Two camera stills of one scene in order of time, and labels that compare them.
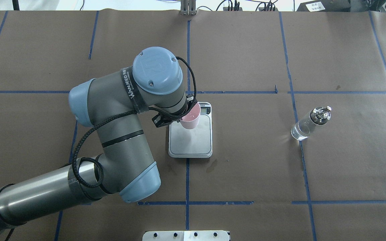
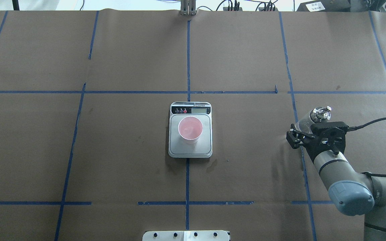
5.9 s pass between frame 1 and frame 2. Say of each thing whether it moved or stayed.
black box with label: stayed
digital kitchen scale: stayed
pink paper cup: moved
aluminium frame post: stayed
